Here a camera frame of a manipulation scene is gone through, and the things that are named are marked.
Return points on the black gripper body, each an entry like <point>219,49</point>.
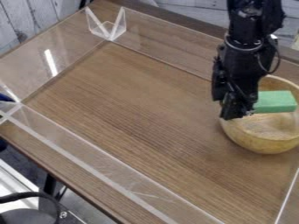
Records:
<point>240,65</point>

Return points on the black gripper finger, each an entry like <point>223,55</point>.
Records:
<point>236,105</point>

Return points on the green rectangular block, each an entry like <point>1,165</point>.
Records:
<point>275,101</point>

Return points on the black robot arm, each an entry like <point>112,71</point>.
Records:
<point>254,19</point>

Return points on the black table leg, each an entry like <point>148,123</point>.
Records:
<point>50,185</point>

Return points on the clear acrylic tray wall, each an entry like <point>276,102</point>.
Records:
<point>114,115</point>

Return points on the clear acrylic corner bracket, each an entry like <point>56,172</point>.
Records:
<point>107,30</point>

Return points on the grey metal base plate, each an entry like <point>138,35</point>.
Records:
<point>38,216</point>

